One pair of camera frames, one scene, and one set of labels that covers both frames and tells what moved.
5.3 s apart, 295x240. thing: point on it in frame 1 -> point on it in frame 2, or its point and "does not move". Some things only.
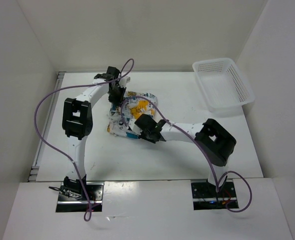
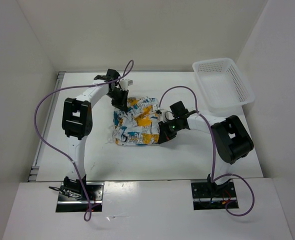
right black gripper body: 145,135 -> 170,128
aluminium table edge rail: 33,174 does not move
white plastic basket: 225,88 does not move
